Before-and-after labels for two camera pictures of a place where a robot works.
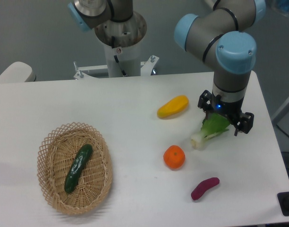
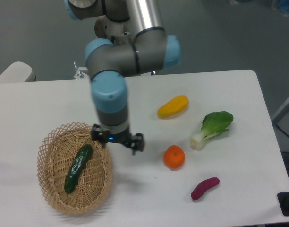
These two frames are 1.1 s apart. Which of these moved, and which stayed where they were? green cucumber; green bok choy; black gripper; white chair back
Moved: black gripper
Stayed: green cucumber; white chair back; green bok choy
